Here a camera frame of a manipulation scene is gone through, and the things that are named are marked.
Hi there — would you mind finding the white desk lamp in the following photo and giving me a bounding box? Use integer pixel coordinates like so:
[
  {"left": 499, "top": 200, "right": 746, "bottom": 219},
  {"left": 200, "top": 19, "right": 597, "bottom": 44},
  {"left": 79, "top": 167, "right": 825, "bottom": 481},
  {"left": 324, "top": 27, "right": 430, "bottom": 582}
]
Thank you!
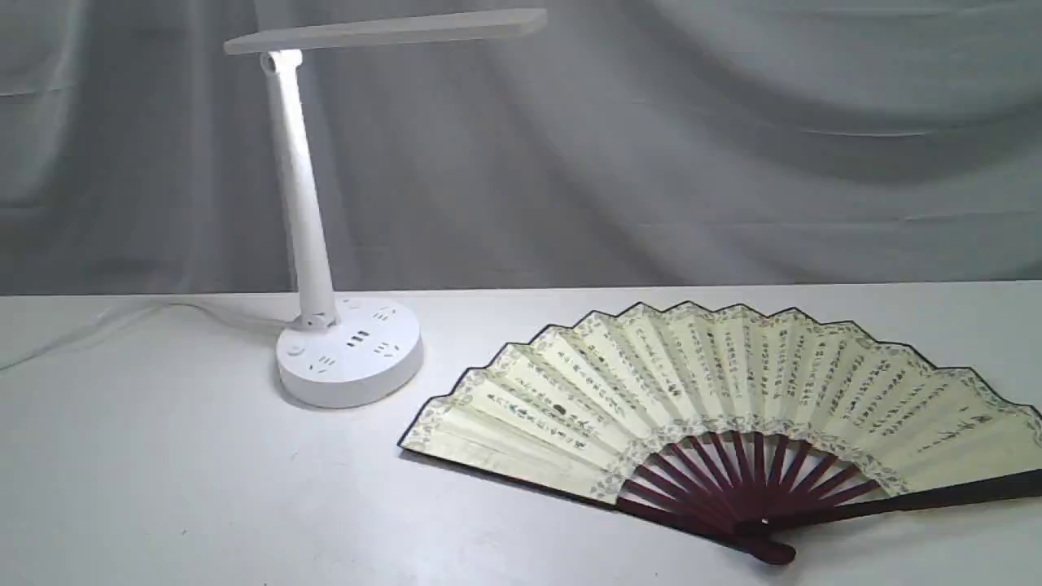
[{"left": 223, "top": 7, "right": 548, "bottom": 409}]

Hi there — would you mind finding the grey backdrop cloth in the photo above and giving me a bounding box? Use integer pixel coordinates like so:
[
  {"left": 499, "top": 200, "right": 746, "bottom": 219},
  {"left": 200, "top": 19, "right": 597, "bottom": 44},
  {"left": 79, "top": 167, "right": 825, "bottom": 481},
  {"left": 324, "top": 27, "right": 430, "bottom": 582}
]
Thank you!
[{"left": 1, "top": 1, "right": 1041, "bottom": 295}]

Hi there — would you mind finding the paper folding fan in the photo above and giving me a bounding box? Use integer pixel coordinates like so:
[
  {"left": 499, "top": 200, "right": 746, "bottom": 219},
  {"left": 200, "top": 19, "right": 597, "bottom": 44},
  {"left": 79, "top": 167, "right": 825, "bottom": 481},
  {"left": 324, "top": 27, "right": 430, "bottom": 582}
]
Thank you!
[{"left": 399, "top": 303, "right": 1041, "bottom": 565}]

